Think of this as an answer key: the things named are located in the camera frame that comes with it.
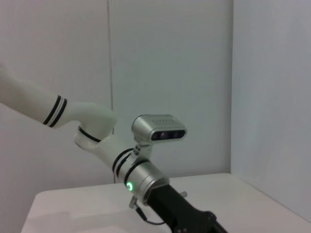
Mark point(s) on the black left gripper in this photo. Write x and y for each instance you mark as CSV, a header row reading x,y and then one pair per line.
x,y
175,211

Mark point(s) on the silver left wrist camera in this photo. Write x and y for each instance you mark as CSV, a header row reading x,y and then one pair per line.
x,y
158,126

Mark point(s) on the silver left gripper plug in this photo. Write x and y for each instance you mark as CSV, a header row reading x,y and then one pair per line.
x,y
184,194

